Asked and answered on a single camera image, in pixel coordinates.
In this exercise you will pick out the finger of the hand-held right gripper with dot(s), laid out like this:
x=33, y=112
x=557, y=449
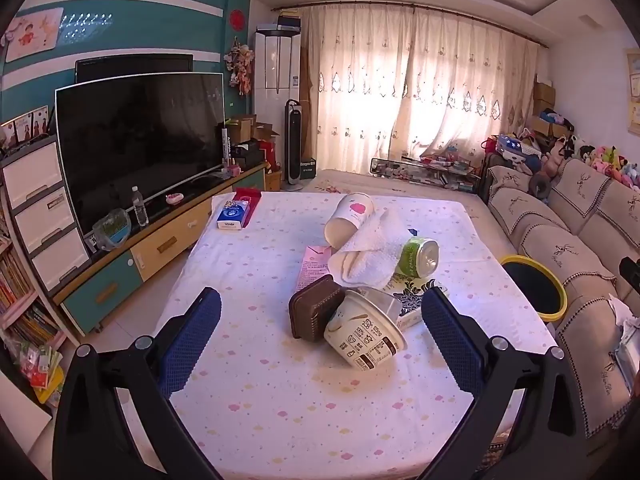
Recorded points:
x=631, y=272

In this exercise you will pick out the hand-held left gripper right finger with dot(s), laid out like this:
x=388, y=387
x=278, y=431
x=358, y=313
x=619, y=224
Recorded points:
x=452, y=345

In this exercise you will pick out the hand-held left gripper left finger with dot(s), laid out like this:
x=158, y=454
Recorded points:
x=192, y=345

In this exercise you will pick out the white food cup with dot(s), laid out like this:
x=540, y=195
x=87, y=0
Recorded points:
x=360, y=332

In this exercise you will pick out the yellow-rimmed black trash bin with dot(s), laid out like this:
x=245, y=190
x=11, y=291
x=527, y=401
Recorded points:
x=537, y=285

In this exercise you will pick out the green drink can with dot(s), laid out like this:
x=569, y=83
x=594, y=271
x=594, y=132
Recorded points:
x=415, y=255

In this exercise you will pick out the white towel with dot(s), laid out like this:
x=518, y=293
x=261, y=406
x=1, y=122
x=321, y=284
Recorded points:
x=370, y=255

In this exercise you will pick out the brown plastic box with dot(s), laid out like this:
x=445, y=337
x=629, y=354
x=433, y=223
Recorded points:
x=312, y=310

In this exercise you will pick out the pink carton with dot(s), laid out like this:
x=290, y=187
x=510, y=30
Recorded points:
x=314, y=262

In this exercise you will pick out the white pink-print paper cup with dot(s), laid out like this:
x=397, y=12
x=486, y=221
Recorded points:
x=347, y=217

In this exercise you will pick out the crumpled white paper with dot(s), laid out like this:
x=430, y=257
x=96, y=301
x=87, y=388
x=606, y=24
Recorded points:
x=622, y=310

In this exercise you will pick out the pale green tissue pack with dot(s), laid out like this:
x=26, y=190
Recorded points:
x=627, y=355

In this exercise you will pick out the beige sofa with deer covers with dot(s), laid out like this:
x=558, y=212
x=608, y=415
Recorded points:
x=550, y=240

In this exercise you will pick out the white dotted tablecloth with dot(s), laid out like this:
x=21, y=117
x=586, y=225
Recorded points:
x=280, y=385

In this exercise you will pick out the teal and yellow TV cabinet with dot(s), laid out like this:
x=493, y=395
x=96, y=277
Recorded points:
x=165, y=242

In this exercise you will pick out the row of plush toys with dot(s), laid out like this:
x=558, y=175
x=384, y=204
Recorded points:
x=610, y=160

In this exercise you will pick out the grey neck pillow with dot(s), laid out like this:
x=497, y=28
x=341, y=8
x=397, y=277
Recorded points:
x=536, y=185

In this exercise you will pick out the large pink plush toy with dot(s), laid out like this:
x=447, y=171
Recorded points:
x=554, y=157

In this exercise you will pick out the blue tissue pack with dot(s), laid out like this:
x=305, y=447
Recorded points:
x=234, y=212

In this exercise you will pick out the clear container with green contents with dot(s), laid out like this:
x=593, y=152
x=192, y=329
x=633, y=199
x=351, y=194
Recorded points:
x=112, y=230

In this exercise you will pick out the clear water bottle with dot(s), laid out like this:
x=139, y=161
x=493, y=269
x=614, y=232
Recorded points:
x=140, y=210

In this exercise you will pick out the small pink item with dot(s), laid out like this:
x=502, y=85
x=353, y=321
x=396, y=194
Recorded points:
x=175, y=199

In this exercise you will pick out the pile of red-green packets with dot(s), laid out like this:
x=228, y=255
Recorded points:
x=40, y=365

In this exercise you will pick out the red flat packet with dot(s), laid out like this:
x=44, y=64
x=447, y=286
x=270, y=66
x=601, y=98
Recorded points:
x=248, y=194

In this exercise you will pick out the star-patterned bag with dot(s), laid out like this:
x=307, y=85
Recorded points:
x=515, y=147

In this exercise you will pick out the glass coffee table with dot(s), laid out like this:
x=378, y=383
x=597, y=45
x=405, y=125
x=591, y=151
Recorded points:
x=425, y=170

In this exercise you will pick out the wicker basket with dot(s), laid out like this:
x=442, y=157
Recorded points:
x=273, y=181

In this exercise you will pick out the shelf of books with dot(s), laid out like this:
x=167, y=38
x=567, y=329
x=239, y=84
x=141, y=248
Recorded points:
x=20, y=280

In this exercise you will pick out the stack of cardboard boxes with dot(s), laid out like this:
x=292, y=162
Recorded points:
x=544, y=95

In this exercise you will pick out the black box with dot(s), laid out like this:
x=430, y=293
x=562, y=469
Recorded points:
x=248, y=152

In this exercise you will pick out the white drawer unit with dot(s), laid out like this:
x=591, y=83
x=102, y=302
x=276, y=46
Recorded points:
x=40, y=210

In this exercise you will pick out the red bag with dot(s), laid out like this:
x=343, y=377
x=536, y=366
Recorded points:
x=270, y=155

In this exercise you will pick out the large curved black television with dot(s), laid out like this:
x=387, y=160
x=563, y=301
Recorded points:
x=135, y=145

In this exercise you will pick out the open cardboard box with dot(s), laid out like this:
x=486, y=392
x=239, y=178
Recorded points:
x=245, y=127

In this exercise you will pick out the black tower fan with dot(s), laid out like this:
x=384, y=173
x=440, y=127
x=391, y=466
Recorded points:
x=294, y=140

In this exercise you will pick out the leaning cardboard sheet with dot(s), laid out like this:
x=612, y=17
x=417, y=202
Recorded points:
x=309, y=110

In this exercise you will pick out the cream embroidered curtains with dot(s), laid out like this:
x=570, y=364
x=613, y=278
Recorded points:
x=380, y=85

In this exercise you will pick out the white standing air conditioner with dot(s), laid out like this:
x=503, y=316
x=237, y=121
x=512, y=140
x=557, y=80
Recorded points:
x=275, y=85

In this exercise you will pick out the row of photo frames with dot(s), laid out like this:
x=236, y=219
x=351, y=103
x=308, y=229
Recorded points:
x=27, y=127

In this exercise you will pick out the flat black television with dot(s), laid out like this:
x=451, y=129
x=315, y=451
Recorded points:
x=135, y=67

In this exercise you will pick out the hanging flower decoration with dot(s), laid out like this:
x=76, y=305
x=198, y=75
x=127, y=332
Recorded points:
x=241, y=65

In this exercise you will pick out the dark curtain rod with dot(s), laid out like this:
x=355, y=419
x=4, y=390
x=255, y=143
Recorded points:
x=410, y=7

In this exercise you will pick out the red round wall ornament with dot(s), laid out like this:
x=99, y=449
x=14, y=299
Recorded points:
x=238, y=18

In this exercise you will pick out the wall poster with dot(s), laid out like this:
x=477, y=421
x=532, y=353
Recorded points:
x=32, y=35

